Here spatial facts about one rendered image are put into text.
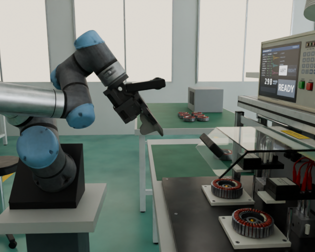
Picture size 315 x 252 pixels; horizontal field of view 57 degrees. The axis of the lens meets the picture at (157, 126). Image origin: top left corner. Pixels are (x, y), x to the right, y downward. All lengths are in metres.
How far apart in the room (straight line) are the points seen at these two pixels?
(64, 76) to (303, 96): 0.66
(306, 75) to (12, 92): 0.74
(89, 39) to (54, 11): 4.90
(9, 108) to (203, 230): 0.61
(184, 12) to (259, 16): 1.38
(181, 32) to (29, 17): 2.67
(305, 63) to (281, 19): 5.24
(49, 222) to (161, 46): 4.72
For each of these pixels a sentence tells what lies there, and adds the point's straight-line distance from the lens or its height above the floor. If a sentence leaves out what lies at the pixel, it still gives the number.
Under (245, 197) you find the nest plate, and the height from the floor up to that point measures 0.78.
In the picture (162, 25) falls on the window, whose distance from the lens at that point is 5.52.
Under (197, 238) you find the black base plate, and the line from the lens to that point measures 0.86.
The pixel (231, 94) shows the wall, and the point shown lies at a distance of 5.75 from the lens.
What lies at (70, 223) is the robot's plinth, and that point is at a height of 0.74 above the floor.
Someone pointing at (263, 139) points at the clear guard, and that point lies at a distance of 0.71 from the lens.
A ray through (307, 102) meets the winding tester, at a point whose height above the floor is 1.14.
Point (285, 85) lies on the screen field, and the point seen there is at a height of 1.18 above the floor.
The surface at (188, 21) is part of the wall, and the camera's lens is 5.59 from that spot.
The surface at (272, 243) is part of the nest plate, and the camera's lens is 0.86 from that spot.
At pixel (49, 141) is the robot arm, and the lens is 0.93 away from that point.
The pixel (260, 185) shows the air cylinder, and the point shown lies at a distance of 1.13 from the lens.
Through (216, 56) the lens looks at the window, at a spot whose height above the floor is 1.46.
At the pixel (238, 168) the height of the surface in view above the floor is 0.88.
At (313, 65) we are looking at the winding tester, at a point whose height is 1.23.
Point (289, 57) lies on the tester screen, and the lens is 0.96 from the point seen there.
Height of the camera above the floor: 1.22
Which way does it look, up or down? 11 degrees down
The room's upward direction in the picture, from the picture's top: straight up
